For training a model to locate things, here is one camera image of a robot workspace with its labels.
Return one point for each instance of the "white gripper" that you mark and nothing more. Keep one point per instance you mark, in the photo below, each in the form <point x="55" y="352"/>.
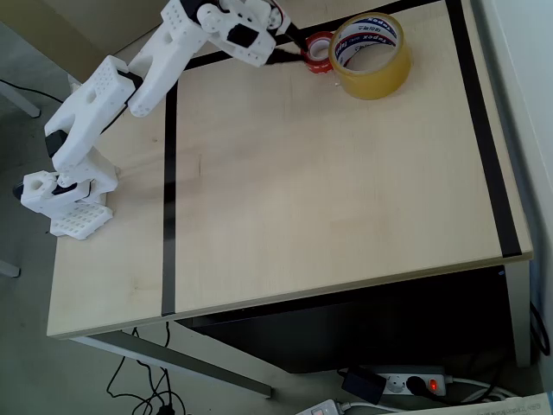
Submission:
<point x="282" y="57"/>

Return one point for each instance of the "grey table foot beam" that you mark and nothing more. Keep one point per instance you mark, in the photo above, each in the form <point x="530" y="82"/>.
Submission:
<point x="194" y="361"/>

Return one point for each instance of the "large yellow tape roll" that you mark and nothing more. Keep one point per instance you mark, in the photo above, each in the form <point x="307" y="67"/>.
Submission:
<point x="376" y="84"/>

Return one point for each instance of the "white desk foot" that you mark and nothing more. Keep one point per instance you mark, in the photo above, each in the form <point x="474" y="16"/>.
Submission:
<point x="8" y="269"/>
<point x="21" y="101"/>

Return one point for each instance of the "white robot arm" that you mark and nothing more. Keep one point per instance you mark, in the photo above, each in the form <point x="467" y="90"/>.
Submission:
<point x="168" y="65"/>

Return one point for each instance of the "brown cardboard board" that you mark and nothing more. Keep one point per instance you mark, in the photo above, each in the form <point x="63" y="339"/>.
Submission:
<point x="86" y="21"/>

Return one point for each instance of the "black power adapter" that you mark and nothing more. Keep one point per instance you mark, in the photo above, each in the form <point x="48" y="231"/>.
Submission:
<point x="363" y="384"/>

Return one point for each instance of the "red tape roll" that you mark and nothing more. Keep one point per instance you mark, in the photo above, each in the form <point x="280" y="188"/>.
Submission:
<point x="317" y="66"/>

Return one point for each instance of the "black round plug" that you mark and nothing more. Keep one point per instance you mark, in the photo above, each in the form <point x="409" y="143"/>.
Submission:
<point x="416" y="385"/>

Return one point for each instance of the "white power strip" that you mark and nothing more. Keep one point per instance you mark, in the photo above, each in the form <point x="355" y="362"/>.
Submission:
<point x="322" y="408"/>

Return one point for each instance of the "grey table leg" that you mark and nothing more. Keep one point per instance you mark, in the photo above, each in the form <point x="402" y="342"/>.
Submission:
<point x="520" y="311"/>

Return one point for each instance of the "grey power strip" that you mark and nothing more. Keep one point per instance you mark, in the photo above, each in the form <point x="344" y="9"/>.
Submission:
<point x="399" y="384"/>

